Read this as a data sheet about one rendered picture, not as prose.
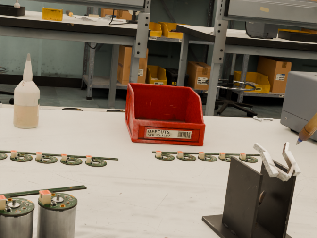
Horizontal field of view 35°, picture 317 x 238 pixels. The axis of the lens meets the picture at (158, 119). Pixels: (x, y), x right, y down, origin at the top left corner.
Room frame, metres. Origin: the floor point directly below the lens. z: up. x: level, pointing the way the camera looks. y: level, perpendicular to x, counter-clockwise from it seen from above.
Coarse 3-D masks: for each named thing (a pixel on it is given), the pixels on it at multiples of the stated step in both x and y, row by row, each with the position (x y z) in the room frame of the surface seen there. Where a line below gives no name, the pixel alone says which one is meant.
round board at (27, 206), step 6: (6, 198) 0.30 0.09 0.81; (12, 198) 0.30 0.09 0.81; (18, 198) 0.30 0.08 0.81; (24, 198) 0.30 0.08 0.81; (6, 204) 0.29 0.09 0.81; (24, 204) 0.29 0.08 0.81; (30, 204) 0.29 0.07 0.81; (0, 210) 0.28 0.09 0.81; (6, 210) 0.28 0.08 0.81; (12, 210) 0.28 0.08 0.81; (24, 210) 0.28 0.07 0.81; (30, 210) 0.28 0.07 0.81; (12, 216) 0.27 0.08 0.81
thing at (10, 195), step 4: (52, 188) 0.32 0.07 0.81; (56, 188) 0.32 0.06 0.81; (60, 188) 0.32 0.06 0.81; (64, 188) 0.32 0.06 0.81; (68, 188) 0.32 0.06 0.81; (72, 188) 0.32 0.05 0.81; (76, 188) 0.32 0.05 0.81; (80, 188) 0.33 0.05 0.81; (84, 188) 0.33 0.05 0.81; (16, 192) 0.31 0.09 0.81; (20, 192) 0.31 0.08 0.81; (24, 192) 0.31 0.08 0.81; (28, 192) 0.31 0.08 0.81; (32, 192) 0.31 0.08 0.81; (36, 192) 0.31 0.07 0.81; (52, 192) 0.31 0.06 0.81; (56, 192) 0.32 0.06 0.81; (8, 196) 0.30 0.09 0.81; (12, 196) 0.30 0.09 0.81; (16, 196) 0.30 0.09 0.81
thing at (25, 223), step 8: (0, 216) 0.28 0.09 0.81; (8, 216) 0.27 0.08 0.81; (16, 216) 0.28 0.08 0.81; (24, 216) 0.28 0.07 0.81; (32, 216) 0.29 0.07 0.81; (0, 224) 0.28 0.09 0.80; (8, 224) 0.27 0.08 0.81; (16, 224) 0.28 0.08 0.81; (24, 224) 0.28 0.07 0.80; (32, 224) 0.29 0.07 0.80; (0, 232) 0.28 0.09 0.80; (8, 232) 0.27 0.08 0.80; (16, 232) 0.28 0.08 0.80; (24, 232) 0.28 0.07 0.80; (32, 232) 0.29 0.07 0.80
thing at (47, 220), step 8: (56, 200) 0.30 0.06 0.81; (40, 208) 0.29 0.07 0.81; (72, 208) 0.30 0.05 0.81; (40, 216) 0.29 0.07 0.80; (48, 216) 0.29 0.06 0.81; (56, 216) 0.29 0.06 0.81; (64, 216) 0.29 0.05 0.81; (72, 216) 0.30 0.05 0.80; (40, 224) 0.29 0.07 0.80; (48, 224) 0.29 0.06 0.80; (56, 224) 0.29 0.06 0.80; (64, 224) 0.29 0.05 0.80; (72, 224) 0.30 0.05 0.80; (40, 232) 0.29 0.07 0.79; (48, 232) 0.29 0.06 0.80; (56, 232) 0.29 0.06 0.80; (64, 232) 0.29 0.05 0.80; (72, 232) 0.30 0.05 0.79
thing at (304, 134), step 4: (316, 116) 0.36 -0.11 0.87; (312, 120) 0.36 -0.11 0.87; (316, 120) 0.36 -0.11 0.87; (308, 124) 0.36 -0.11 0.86; (312, 124) 0.36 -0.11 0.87; (316, 124) 0.36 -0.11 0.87; (304, 128) 0.37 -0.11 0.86; (308, 128) 0.36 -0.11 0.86; (312, 128) 0.36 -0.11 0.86; (316, 128) 0.36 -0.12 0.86; (300, 132) 0.37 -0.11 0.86; (304, 132) 0.37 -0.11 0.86; (308, 132) 0.36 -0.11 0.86; (312, 132) 0.36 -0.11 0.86; (300, 136) 0.37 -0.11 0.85; (304, 136) 0.37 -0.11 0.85; (308, 136) 0.37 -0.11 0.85; (304, 140) 0.37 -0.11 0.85
